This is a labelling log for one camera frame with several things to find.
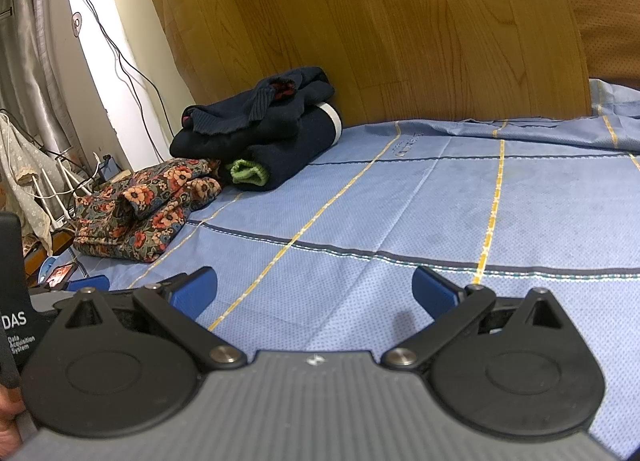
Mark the blue checked bed sheet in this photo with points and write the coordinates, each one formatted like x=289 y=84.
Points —
x=425 y=211

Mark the navy red patterned sweater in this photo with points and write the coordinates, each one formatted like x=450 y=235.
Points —
x=260 y=101

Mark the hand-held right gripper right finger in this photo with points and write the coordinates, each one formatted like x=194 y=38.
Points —
x=435 y=288

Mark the person's left hand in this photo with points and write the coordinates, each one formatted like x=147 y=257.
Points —
x=9 y=421

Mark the floral folded cloth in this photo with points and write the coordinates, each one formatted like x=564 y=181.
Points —
x=145 y=211

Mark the dark garment with green cuff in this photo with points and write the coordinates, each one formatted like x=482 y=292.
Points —
x=280 y=166

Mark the wall suction hook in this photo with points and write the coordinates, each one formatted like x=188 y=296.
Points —
x=77 y=25

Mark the brown pillow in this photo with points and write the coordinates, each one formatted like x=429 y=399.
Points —
x=602 y=6

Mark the grey curtain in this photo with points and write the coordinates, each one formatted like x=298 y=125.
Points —
x=30 y=41

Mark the navy garment with white stripe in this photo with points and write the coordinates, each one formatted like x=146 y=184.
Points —
x=280 y=133

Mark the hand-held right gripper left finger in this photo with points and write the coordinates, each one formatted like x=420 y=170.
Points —
x=192 y=286

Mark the wooden headboard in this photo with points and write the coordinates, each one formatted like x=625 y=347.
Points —
x=375 y=26

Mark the beige dotted hanging cloth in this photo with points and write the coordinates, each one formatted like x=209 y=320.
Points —
x=22 y=171

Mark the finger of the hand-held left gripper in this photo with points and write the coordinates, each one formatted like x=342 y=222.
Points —
x=90 y=283

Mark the small blue box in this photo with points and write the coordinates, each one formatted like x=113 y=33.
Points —
x=106 y=168

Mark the red printed packet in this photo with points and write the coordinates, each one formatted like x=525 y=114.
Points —
x=61 y=273

